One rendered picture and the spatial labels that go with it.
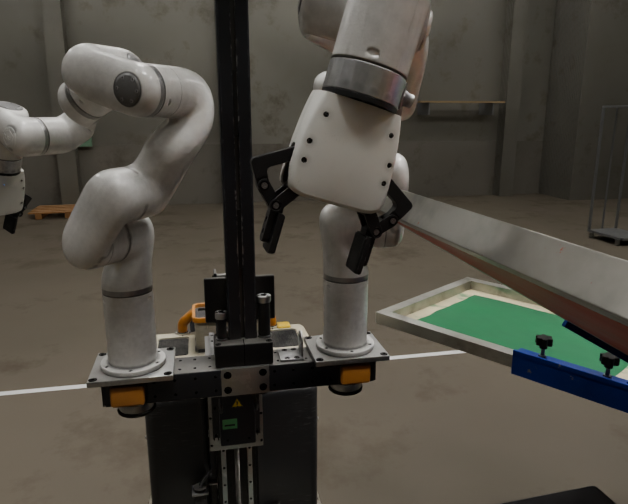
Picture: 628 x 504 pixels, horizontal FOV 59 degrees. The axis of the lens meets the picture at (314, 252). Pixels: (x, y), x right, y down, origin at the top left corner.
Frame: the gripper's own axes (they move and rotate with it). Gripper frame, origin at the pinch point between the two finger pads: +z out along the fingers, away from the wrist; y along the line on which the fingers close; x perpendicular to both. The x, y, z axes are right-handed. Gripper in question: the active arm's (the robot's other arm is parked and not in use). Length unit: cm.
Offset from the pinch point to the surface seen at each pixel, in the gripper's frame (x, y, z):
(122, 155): -1010, 72, 79
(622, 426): -164, -248, 80
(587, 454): -148, -213, 90
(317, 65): -993, -224, -178
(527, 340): -84, -101, 25
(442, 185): -980, -541, -35
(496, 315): -106, -104, 24
